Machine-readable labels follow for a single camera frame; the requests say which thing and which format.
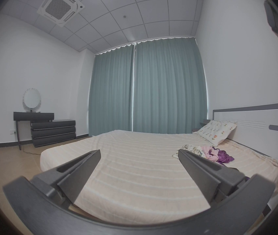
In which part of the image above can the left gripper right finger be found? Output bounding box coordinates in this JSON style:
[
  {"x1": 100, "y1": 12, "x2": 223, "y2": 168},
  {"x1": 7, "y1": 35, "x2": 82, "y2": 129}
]
[{"x1": 178, "y1": 149, "x2": 246, "y2": 203}]

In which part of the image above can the white printed garment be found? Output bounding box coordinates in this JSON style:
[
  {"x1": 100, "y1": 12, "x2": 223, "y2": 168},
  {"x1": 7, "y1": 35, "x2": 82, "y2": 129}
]
[{"x1": 172, "y1": 143, "x2": 209, "y2": 160}]

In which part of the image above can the white printed pillow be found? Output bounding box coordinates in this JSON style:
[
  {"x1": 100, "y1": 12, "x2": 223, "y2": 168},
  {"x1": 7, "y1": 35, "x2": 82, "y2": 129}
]
[{"x1": 195, "y1": 119, "x2": 237, "y2": 147}]

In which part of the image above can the white ceiling air conditioner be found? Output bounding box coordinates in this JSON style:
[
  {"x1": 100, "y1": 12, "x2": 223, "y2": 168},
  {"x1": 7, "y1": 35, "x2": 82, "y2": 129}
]
[{"x1": 37, "y1": 0, "x2": 85, "y2": 28}]

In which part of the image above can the purple garment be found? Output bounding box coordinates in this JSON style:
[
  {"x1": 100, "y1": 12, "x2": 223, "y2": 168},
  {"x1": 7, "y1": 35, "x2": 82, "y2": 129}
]
[{"x1": 209, "y1": 148, "x2": 235, "y2": 165}]

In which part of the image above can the pink garment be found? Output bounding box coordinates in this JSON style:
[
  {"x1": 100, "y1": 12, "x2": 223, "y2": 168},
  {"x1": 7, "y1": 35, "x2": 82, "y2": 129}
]
[{"x1": 200, "y1": 145, "x2": 221, "y2": 162}]

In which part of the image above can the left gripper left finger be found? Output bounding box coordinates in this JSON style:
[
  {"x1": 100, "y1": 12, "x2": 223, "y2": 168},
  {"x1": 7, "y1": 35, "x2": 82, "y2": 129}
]
[{"x1": 31, "y1": 149, "x2": 102, "y2": 204}]

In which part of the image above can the bed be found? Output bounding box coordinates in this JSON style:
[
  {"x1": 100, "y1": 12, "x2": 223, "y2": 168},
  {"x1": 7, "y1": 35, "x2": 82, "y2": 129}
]
[{"x1": 40, "y1": 101, "x2": 278, "y2": 226}]

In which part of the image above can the blue-green curtain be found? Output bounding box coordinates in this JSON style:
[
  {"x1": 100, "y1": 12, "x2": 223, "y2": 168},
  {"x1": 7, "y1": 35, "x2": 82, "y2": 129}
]
[
  {"x1": 132, "y1": 37, "x2": 208, "y2": 134},
  {"x1": 88, "y1": 44, "x2": 135, "y2": 136}
]

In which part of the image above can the grey bedside table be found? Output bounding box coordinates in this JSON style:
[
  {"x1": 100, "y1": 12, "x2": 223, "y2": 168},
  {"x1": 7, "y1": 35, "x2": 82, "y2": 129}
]
[{"x1": 192, "y1": 119, "x2": 212, "y2": 134}]

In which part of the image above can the black cable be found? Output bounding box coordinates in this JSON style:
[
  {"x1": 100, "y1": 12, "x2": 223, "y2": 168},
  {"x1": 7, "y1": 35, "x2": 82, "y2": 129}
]
[{"x1": 21, "y1": 144, "x2": 42, "y2": 155}]

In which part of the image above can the round white mirror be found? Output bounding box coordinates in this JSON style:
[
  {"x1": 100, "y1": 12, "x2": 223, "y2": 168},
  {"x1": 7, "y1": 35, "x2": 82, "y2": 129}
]
[{"x1": 22, "y1": 88, "x2": 42, "y2": 113}]

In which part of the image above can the black dressing table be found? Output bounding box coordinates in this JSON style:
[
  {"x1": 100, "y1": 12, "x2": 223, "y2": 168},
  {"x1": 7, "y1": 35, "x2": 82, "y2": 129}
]
[{"x1": 13, "y1": 112, "x2": 55, "y2": 151}]

